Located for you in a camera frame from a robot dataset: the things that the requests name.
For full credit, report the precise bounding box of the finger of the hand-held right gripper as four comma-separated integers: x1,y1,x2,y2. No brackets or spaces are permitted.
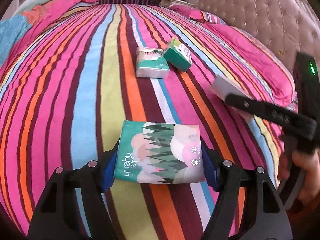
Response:
225,94,317,141

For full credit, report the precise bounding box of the small forest print tissue pack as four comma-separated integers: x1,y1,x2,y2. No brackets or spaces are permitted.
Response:
136,47,169,79

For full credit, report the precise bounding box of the teal green small box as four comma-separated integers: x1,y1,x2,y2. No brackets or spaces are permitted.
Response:
163,38,193,71

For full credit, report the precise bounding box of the striped pillow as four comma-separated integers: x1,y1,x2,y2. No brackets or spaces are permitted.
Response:
170,4,226,25

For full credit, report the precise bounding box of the person's right hand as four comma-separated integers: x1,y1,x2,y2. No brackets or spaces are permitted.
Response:
277,149,320,205

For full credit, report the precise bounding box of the large forest print tissue pack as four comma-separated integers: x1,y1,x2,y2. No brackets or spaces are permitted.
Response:
114,120,207,185

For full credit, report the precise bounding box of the small light grey box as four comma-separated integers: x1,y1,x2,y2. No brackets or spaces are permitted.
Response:
209,75,253,121

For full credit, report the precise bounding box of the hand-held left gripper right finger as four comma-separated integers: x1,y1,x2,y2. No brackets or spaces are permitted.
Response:
199,139,293,240

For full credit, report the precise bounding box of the tufted beige headboard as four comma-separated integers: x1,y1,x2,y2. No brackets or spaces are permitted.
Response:
197,0,320,64

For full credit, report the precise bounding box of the blue patterned blanket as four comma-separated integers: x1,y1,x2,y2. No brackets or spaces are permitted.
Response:
0,14,33,66

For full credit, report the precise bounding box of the pink pillow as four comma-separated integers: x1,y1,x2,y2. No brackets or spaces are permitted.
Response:
200,22,298,111

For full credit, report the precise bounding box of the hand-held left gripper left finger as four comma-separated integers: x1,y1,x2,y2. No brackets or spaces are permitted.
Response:
27,144,120,240

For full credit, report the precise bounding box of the striped bed sheet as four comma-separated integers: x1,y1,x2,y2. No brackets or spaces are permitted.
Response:
0,2,298,240

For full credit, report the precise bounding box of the pink orange quilt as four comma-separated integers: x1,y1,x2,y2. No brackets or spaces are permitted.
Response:
0,0,104,63

